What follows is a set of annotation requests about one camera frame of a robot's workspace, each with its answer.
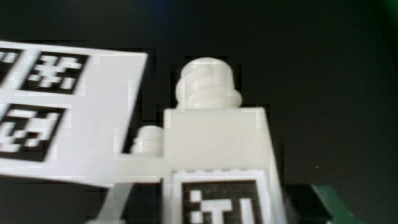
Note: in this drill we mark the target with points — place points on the white sheet with tags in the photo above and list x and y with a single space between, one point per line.
67 94

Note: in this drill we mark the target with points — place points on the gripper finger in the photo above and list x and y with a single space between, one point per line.
314 206

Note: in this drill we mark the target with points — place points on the white leg block with tag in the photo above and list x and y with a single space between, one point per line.
220 182

